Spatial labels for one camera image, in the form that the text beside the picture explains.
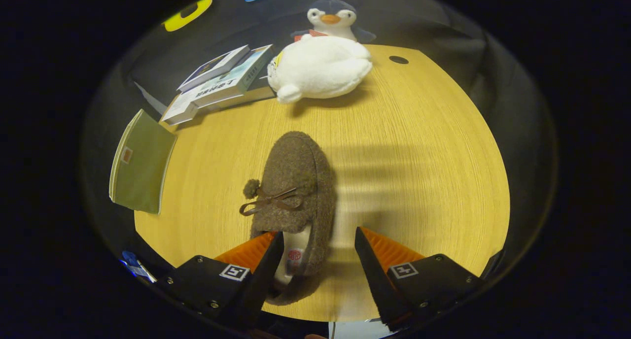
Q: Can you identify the white printed object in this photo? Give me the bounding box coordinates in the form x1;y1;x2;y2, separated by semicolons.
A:
131;260;157;284

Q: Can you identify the pale cover book black title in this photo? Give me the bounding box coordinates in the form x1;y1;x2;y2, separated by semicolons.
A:
190;44;275;108

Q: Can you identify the dark cover book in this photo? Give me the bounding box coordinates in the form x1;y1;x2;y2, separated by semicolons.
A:
212;84;277;109

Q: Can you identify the penguin plush toy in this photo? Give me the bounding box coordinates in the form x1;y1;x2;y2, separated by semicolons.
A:
291;0;378;44

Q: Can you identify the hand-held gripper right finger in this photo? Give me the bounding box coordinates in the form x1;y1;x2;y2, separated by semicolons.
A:
354;226;484;333

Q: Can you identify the small book blue photo cover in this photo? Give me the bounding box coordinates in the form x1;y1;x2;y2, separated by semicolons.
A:
177;45;251;93

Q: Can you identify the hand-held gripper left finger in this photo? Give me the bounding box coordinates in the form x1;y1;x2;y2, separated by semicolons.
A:
158;231;285;330

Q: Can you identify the brown fuzzy shoe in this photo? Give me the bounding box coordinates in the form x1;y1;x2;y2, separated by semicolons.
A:
240;131;338;306

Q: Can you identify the green fabric storage box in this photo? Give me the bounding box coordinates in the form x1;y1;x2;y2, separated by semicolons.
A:
108;109;178;215

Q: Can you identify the white text cover book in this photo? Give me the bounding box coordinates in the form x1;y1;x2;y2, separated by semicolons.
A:
160;94;199;126

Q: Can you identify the white duck plush toy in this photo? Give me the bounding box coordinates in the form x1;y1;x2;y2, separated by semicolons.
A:
268;35;374;104

